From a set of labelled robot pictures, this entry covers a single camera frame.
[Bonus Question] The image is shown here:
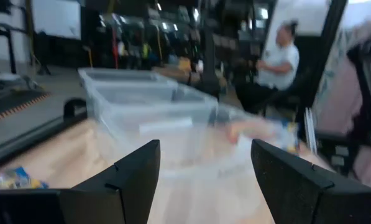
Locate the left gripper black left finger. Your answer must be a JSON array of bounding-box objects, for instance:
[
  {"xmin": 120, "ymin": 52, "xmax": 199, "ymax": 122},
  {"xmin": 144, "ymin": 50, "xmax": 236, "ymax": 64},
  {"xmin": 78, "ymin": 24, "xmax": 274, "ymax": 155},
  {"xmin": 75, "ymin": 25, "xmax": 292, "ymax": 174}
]
[{"xmin": 59, "ymin": 139, "xmax": 162, "ymax": 224}]

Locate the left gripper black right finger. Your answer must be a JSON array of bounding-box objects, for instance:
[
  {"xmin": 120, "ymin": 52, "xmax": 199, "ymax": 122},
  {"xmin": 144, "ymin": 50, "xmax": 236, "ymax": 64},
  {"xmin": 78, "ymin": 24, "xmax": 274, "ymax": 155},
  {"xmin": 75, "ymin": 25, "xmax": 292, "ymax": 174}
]
[{"xmin": 250, "ymin": 138, "xmax": 371, "ymax": 224}]

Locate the blue Maruchan noodle pack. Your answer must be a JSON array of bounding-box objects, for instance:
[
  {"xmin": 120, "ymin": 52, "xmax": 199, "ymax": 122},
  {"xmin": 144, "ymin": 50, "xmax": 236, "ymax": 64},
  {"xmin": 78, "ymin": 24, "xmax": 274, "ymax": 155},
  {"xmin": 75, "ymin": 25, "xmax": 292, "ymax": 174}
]
[
  {"xmin": 278, "ymin": 121, "xmax": 300, "ymax": 154},
  {"xmin": 0, "ymin": 166, "xmax": 49, "ymax": 190}
]

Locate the orange Maruchan noodle pack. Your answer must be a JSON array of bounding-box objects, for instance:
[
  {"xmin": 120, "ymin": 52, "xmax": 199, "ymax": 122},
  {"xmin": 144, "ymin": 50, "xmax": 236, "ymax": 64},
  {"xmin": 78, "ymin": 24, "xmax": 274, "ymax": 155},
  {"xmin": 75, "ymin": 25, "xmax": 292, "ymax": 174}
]
[{"xmin": 226, "ymin": 119, "xmax": 281, "ymax": 146}]

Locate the white strip sticker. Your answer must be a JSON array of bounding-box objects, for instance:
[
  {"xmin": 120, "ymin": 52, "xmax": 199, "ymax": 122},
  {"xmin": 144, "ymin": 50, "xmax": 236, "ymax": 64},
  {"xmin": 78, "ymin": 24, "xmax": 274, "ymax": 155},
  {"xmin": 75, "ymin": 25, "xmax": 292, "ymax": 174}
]
[{"xmin": 138, "ymin": 117, "xmax": 195, "ymax": 135}]

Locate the clear bin with paper label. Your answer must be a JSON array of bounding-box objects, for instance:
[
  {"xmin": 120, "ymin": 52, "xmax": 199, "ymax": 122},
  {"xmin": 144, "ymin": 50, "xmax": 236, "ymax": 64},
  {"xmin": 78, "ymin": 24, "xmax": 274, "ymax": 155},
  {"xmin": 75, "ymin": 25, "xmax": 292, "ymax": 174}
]
[{"xmin": 85, "ymin": 83, "xmax": 219, "ymax": 178}]

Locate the clear plastic bin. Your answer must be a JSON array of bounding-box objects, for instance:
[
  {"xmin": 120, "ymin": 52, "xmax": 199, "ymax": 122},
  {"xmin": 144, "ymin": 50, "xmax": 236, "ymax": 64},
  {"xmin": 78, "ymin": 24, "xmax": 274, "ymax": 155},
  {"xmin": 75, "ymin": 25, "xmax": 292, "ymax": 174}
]
[{"xmin": 78, "ymin": 67, "xmax": 179, "ymax": 94}]

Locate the person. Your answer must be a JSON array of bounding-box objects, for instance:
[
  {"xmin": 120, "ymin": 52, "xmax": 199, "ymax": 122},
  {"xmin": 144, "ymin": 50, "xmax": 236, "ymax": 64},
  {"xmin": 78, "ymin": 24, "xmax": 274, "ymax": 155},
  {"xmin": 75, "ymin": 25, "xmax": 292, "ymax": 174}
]
[{"xmin": 234, "ymin": 19, "xmax": 301, "ymax": 114}]

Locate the black yellow-striped floor mat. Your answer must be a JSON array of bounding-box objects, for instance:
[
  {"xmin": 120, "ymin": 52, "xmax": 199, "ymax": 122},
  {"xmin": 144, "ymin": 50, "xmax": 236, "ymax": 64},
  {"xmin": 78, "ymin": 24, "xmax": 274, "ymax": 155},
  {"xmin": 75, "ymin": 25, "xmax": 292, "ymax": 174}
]
[{"xmin": 0, "ymin": 89, "xmax": 52, "ymax": 125}]

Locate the dark storage shelving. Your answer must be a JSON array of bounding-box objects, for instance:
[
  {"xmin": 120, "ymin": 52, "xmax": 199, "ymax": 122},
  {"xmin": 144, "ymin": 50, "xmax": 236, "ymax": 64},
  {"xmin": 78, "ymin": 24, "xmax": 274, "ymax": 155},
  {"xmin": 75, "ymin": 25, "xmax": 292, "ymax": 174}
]
[{"xmin": 82, "ymin": 0, "xmax": 267, "ymax": 72}]

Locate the white board panel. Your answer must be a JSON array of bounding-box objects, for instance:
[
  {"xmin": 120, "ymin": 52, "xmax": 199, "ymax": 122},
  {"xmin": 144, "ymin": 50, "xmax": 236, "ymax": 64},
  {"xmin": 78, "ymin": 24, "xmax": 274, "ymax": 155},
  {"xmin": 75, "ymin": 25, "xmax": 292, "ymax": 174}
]
[{"xmin": 31, "ymin": 0, "xmax": 82, "ymax": 40}]

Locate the black aluminium table frame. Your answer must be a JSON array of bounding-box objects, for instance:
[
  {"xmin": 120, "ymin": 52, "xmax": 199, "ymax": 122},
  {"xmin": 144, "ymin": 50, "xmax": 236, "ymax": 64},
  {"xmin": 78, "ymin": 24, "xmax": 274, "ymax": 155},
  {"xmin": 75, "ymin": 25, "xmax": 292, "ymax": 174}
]
[{"xmin": 0, "ymin": 98, "xmax": 88, "ymax": 170}]

